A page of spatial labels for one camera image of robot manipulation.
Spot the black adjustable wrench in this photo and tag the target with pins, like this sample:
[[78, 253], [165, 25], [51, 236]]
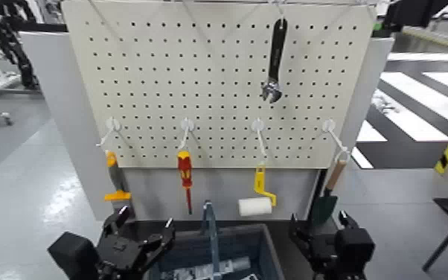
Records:
[[276, 58]]

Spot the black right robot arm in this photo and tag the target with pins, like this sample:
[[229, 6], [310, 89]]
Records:
[[355, 248]]

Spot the white backing panel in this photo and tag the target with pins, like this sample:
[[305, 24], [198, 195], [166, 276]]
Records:
[[56, 105]]

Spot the silver metal part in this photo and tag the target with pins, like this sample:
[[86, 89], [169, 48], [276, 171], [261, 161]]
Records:
[[224, 266]]

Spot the beige perforated pegboard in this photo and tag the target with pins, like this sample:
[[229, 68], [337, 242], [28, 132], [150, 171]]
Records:
[[161, 78]]

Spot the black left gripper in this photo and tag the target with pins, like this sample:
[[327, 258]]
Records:
[[126, 250]]

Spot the white pegboard hook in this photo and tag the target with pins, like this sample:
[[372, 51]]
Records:
[[187, 125], [111, 124], [329, 125], [258, 126]]

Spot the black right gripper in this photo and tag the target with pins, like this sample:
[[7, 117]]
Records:
[[319, 248]]

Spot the red yellow screwdriver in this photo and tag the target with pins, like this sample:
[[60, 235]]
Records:
[[185, 168]]

